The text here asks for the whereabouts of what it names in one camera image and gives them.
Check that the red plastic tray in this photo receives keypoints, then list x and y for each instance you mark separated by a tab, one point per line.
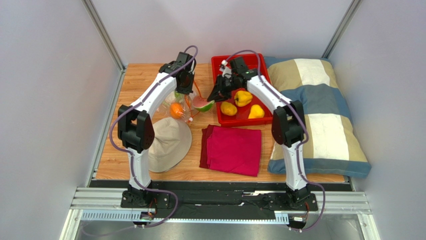
241	119

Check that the fake watermelon slice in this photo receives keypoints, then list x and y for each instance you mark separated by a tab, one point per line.
202	104

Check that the plaid pillow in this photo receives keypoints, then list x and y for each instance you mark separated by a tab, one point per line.
332	147

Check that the magenta folded cloth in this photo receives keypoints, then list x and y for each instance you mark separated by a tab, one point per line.
231	150

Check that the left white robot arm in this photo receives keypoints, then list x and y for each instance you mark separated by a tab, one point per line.
135	128

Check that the yellow fake pepper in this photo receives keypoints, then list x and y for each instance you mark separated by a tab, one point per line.
242	98

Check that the orange fake fruit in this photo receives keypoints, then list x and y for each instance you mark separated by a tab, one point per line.
176	110

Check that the white fake cauliflower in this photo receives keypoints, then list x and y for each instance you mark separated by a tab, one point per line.
178	97

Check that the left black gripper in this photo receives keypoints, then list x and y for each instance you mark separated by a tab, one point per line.
190	89

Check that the clear zip top bag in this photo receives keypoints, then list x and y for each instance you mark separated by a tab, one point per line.
190	112

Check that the yellow fake pear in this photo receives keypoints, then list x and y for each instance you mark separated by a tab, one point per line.
256	112

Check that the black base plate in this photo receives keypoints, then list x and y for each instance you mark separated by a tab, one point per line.
217	205

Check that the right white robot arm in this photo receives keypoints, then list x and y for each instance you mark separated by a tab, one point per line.
288	126

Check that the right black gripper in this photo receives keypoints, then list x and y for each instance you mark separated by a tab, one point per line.
223	87

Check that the dark yellow fake fruit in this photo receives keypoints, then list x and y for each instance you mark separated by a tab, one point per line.
228	109

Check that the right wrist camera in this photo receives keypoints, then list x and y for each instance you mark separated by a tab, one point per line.
224	69

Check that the beige bucket hat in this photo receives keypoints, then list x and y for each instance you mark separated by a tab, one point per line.
172	142

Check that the aluminium frame rail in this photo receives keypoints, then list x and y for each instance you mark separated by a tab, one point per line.
103	204

